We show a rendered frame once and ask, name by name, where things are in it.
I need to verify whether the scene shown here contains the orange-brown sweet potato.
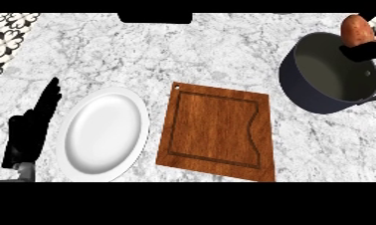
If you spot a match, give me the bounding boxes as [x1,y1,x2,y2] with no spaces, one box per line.
[340,14,376,49]

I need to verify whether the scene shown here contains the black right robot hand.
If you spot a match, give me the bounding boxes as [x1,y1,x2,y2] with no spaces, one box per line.
[338,42,376,65]

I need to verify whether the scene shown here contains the brown wooden cutting board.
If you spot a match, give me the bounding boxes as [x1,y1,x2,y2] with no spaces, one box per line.
[155,82,278,183]

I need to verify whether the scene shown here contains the white oval plate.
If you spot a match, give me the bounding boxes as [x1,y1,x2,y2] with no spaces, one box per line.
[55,87,152,183]

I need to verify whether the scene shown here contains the dark grey pot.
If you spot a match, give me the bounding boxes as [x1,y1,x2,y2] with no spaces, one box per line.
[278,31,376,115]

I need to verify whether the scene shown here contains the black flat appliance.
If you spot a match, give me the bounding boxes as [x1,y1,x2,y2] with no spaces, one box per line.
[117,12,194,25]

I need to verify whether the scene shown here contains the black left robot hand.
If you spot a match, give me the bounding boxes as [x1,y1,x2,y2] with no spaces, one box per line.
[0,77,64,170]

